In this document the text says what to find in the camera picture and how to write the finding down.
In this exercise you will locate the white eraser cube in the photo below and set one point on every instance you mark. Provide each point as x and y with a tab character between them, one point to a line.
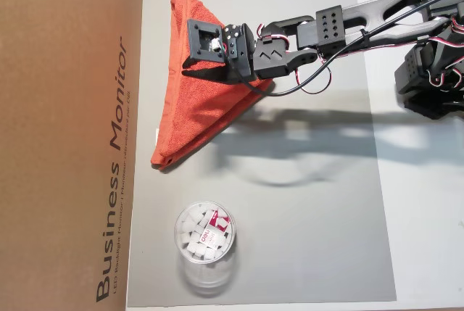
185	237
194	214
198	251

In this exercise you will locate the white towel label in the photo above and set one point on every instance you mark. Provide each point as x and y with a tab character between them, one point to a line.
157	134

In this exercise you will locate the black perforated table clamp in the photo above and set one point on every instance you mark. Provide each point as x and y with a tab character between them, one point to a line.
431	108

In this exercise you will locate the square black wrist camera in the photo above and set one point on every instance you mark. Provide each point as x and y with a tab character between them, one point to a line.
204	41

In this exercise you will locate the orange terry towel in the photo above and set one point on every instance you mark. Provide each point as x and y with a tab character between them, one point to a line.
203	108

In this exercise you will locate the brown cardboard monitor box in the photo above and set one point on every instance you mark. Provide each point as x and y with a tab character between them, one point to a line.
65	126

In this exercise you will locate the clear plastic jar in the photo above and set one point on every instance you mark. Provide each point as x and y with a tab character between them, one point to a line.
204	231

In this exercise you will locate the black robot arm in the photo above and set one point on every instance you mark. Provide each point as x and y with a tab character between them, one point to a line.
362	24

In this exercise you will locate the red sleeve eraser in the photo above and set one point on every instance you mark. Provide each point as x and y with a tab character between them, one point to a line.
219	219

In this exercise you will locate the smooth flat desk mat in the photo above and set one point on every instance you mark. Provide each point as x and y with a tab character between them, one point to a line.
308	235

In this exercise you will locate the deli branded eraser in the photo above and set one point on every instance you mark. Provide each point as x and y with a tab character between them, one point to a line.
212	239

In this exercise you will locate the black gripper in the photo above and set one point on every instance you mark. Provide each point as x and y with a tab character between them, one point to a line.
241	60

